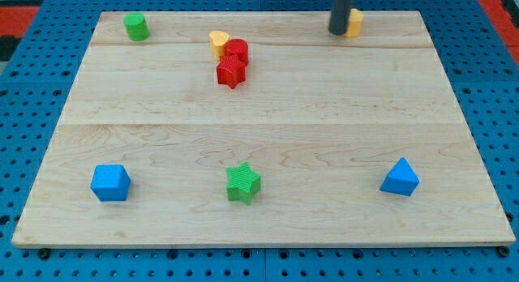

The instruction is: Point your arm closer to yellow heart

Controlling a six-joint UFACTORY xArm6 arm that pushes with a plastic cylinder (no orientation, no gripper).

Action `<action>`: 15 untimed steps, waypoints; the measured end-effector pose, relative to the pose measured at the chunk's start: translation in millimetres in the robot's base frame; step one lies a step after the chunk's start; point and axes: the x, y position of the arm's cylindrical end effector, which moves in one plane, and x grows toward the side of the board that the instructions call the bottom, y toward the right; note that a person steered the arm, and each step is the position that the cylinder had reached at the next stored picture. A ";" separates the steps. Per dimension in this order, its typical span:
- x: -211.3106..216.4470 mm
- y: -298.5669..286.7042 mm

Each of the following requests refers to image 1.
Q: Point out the yellow heart block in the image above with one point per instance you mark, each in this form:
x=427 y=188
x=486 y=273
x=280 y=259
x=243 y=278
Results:
x=218 y=40

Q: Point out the green star block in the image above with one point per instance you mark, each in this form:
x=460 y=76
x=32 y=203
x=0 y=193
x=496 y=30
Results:
x=242 y=183

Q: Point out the red star block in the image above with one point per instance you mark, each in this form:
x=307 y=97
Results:
x=231 y=71

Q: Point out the light wooden board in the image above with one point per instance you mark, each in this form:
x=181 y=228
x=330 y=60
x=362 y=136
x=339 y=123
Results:
x=321 y=118

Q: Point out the red cylinder block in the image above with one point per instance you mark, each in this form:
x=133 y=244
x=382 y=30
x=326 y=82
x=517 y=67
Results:
x=238 y=47

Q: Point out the blue triangle block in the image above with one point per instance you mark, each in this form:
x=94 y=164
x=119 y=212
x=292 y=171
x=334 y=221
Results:
x=401 y=179

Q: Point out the yellow pentagon block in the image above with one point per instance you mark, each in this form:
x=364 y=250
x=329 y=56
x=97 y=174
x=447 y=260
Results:
x=355 y=23

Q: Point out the blue cube block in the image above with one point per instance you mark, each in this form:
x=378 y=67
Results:
x=110 y=182

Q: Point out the green cylinder block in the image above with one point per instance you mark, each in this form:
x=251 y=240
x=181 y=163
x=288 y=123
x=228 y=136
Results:
x=136 y=26

